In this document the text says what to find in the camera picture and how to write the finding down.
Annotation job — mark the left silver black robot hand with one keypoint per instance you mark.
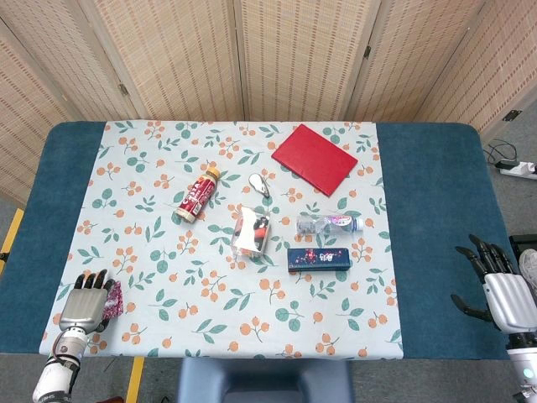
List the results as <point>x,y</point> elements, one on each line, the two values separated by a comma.
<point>84,306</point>

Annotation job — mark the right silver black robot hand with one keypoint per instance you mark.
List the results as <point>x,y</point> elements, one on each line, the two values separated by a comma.
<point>512,300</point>

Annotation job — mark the pink patterned pouch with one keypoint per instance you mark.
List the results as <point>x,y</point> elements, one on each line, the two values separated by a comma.
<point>115,300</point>

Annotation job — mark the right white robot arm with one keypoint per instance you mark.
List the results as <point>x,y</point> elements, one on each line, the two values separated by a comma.
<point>524,369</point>

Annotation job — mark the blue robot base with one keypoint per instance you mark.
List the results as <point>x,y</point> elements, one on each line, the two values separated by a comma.
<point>264,378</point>

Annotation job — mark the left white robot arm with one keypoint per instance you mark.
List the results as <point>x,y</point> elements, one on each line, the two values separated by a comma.
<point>54,373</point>

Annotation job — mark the grey shoe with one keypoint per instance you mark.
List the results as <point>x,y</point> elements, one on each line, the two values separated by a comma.
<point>529,264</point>

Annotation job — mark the black box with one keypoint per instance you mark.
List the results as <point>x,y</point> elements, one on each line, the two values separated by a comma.
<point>524,241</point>

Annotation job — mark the teal table cover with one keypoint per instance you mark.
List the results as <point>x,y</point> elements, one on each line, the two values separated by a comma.
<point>440,210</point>

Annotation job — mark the floral fruit print tablecloth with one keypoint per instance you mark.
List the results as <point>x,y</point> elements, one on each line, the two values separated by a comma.
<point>210,306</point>

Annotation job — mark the white power strip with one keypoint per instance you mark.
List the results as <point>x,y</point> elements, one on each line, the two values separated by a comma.
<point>520,170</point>

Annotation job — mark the red coffee bottle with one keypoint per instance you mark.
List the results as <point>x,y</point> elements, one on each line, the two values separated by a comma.
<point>197,195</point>

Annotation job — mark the clear plastic box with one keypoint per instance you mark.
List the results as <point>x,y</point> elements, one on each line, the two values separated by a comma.
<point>251,231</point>

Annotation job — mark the navy blue rectangular box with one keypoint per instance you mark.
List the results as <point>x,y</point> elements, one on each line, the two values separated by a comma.
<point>319,258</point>

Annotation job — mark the clear water bottle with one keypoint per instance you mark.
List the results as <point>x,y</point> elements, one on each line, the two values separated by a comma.
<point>323,224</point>

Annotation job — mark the silver metal clip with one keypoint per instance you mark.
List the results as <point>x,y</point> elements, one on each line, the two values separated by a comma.
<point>257,181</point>

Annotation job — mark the red booklet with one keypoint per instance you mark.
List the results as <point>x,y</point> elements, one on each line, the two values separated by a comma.
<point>314,159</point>

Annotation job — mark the woven bamboo folding screen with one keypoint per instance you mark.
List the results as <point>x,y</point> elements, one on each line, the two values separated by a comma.
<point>189,54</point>

